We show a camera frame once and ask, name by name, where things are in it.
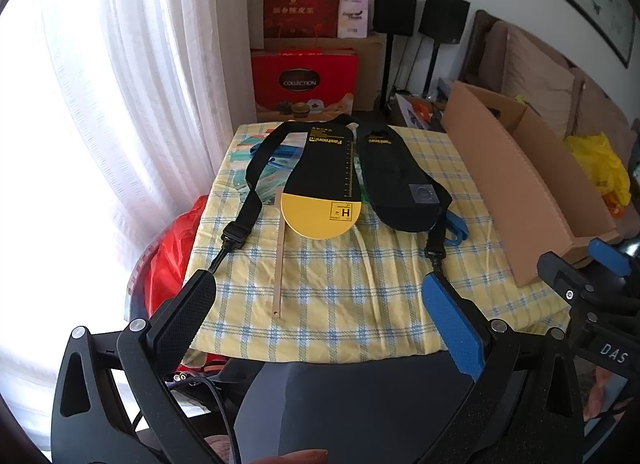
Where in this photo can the red gift bag gold print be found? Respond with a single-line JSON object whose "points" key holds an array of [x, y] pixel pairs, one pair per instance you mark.
{"points": [[300, 8]]}

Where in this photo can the cardboard box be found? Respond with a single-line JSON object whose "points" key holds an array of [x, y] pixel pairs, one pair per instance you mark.
{"points": [[510, 168]]}

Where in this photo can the blue plastic hanger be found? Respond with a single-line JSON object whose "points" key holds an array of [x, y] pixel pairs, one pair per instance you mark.
{"points": [[456, 231]]}

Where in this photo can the white sheer curtain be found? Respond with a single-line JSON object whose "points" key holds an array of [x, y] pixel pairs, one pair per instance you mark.
{"points": [[125, 68]]}

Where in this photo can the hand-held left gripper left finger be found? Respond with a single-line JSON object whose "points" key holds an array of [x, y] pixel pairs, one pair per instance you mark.
{"points": [[185, 314]]}

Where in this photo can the white printed bag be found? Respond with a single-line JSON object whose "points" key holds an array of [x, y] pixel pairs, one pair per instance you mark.
{"points": [[415, 111]]}

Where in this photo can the dark grey fabric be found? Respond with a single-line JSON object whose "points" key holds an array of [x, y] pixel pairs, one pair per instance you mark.
{"points": [[350, 409]]}

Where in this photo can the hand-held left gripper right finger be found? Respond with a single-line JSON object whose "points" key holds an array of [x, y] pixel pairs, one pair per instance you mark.
{"points": [[455, 324]]}

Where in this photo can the large brown carton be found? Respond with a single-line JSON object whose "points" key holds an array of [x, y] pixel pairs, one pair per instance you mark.
{"points": [[370, 68]]}

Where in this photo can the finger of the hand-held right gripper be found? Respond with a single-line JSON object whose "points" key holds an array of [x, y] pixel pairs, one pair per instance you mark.
{"points": [[560, 271], [607, 256]]}

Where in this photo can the beige sofa cushion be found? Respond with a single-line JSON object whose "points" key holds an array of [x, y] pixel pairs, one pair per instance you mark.
{"points": [[605, 108], [535, 73]]}

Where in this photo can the black speaker on stand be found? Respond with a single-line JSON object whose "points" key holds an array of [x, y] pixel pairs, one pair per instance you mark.
{"points": [[442, 16], [395, 3]]}

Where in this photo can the yellow plaid tablecloth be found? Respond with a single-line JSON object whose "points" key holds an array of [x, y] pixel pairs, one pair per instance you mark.
{"points": [[350, 294]]}

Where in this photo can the red plastic bag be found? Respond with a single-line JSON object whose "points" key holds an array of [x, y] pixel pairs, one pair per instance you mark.
{"points": [[175, 254]]}

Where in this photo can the person's left hand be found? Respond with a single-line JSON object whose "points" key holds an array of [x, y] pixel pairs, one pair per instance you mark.
{"points": [[280, 458]]}

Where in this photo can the white pink tissue pack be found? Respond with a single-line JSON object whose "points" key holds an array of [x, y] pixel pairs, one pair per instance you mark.
{"points": [[355, 13]]}

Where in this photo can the brown sofa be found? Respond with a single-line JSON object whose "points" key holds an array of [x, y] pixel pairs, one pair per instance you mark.
{"points": [[480, 43]]}

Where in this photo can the yellow plastic bag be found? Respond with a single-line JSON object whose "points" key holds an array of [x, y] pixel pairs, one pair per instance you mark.
{"points": [[600, 163]]}

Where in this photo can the red bag with cake pictures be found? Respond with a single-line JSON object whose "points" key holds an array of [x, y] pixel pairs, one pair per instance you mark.
{"points": [[300, 78]]}

